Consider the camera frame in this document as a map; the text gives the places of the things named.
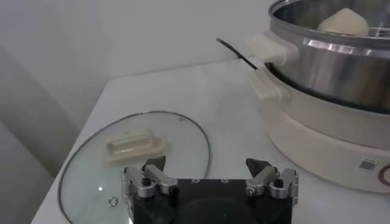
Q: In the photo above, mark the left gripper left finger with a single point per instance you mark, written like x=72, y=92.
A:
x=152, y=182

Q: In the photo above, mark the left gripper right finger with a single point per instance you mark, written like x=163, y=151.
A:
x=268, y=182

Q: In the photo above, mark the white steamed baozi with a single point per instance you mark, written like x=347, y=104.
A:
x=344, y=22

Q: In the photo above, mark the stainless steel steamer basket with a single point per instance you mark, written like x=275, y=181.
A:
x=335, y=73

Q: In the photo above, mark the cream electric cooker base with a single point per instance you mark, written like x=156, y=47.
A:
x=320, y=152

